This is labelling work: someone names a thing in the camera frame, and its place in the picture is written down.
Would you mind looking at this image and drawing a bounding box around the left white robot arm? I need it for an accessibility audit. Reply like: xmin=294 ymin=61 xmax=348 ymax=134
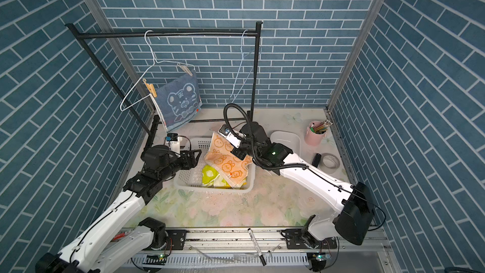
xmin=35 ymin=145 xmax=202 ymax=272

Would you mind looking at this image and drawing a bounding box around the bundle of coloured pencils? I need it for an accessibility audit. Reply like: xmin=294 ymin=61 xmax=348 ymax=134
xmin=312 ymin=120 xmax=333 ymax=134

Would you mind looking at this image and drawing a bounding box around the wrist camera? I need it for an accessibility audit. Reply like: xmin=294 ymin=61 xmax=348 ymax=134
xmin=165 ymin=133 xmax=181 ymax=157
xmin=219 ymin=124 xmax=243 ymax=149

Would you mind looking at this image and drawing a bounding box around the orange bunny towel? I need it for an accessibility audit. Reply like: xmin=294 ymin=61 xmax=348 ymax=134
xmin=204 ymin=133 xmax=253 ymax=189

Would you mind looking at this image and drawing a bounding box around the black object beside tape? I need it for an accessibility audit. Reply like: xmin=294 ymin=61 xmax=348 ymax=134
xmin=311 ymin=153 xmax=322 ymax=168

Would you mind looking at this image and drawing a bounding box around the white wire hanger left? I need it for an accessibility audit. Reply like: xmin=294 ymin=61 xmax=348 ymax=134
xmin=119 ymin=30 xmax=197 ymax=112

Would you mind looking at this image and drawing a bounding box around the pink metal pen bucket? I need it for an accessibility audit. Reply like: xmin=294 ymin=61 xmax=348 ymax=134
xmin=304 ymin=121 xmax=327 ymax=146

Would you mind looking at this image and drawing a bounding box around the white rectangular tray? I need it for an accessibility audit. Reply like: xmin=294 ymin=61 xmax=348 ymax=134
xmin=270 ymin=131 xmax=301 ymax=154

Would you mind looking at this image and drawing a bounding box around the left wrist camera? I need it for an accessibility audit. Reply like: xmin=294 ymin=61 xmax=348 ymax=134
xmin=165 ymin=133 xmax=181 ymax=157

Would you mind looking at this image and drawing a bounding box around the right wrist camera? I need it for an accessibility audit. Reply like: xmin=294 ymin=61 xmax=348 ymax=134
xmin=219 ymin=124 xmax=243 ymax=149

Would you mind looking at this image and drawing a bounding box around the black marker on rail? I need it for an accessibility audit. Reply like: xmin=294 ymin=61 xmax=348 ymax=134
xmin=248 ymin=228 xmax=267 ymax=266

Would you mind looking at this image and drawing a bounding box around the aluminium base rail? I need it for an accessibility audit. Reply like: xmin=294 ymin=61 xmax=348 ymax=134
xmin=121 ymin=227 xmax=391 ymax=272

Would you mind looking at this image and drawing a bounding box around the beige clothespin on blue towel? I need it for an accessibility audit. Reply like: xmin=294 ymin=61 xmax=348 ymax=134
xmin=177 ymin=64 xmax=193 ymax=77

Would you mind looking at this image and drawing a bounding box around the red marker on rail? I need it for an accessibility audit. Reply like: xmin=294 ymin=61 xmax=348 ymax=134
xmin=112 ymin=233 xmax=126 ymax=241

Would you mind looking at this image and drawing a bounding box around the beige clothespin far left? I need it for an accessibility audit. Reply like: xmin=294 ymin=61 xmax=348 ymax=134
xmin=143 ymin=78 xmax=157 ymax=98

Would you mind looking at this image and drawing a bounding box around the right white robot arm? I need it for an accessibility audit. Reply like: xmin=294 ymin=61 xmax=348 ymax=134
xmin=218 ymin=122 xmax=378 ymax=245

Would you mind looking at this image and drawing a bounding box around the yellow green towel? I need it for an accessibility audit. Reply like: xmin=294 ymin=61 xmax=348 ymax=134
xmin=202 ymin=165 xmax=231 ymax=190

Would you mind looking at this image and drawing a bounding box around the roll of tape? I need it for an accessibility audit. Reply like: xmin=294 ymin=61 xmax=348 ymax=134
xmin=319 ymin=153 xmax=341 ymax=174

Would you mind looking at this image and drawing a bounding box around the black clothes rack frame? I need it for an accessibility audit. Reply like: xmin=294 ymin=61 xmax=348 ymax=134
xmin=65 ymin=21 xmax=263 ymax=149

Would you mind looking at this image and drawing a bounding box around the black corrugated cable hose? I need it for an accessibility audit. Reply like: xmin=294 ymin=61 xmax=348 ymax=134
xmin=222 ymin=103 xmax=308 ymax=171

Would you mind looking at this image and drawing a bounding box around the light blue wire hanger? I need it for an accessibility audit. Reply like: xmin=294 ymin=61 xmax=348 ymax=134
xmin=229 ymin=29 xmax=258 ymax=101

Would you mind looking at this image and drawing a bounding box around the white perforated plastic basket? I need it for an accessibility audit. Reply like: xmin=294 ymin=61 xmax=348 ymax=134
xmin=174 ymin=137 xmax=256 ymax=193

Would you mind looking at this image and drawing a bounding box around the blue bear towel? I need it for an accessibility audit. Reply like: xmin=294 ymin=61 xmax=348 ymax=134
xmin=150 ymin=71 xmax=202 ymax=133

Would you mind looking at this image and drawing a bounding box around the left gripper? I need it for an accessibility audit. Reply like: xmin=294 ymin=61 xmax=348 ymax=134
xmin=157 ymin=148 xmax=202 ymax=182

